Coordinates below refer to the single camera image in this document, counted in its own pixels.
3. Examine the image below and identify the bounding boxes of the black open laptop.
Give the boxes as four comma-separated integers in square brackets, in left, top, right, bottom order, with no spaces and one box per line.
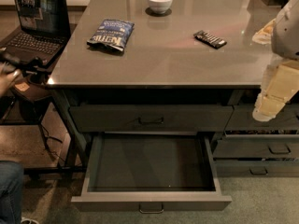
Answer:
[3,0,71,67]

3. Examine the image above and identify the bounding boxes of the black snack bar packet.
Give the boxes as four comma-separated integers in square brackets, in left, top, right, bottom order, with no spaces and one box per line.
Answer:
[193,30,227,49]

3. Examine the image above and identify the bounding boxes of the closed grey top drawer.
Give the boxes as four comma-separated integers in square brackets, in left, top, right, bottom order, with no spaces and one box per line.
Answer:
[69,105,233,132]

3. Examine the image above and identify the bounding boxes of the right grey bottom drawer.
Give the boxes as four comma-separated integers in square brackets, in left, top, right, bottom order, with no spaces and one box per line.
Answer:
[215,160,299,177]

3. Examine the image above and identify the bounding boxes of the black handheld controller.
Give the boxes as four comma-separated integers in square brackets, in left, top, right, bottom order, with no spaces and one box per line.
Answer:
[0,50,43,74]

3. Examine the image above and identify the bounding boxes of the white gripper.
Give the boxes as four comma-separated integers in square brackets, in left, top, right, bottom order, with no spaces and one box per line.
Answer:
[252,0,299,117]

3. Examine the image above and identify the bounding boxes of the dark bag with tag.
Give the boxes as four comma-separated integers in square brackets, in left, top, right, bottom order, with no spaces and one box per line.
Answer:
[11,76,51,103]

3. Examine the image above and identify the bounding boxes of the blue jeans leg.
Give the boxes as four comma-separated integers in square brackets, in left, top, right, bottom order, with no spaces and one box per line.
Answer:
[0,161,23,224]

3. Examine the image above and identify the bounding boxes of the blue Kettle chip bag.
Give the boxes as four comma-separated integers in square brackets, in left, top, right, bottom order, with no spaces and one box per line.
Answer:
[87,19,135,52]

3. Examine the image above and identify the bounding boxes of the open grey middle drawer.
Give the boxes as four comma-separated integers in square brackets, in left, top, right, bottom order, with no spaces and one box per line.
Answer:
[72,133,232,214]

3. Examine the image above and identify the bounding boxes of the right grey top drawer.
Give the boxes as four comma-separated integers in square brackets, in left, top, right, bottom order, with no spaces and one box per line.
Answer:
[226,105,299,131]

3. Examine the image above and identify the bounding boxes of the right grey middle drawer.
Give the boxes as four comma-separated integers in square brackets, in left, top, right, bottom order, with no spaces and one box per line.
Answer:
[213,134,299,159]

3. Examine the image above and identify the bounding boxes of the white shoe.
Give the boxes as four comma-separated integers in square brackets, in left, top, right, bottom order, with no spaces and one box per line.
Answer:
[21,217,39,224]

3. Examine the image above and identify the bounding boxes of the black laptop stand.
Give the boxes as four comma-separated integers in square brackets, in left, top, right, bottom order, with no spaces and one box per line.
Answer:
[1,73,87,177]

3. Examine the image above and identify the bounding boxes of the white ceramic bowl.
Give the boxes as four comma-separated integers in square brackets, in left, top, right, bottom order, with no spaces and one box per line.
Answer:
[147,0,173,14]

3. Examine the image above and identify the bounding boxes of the person's hand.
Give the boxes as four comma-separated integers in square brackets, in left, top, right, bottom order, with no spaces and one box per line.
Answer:
[0,69,21,97]

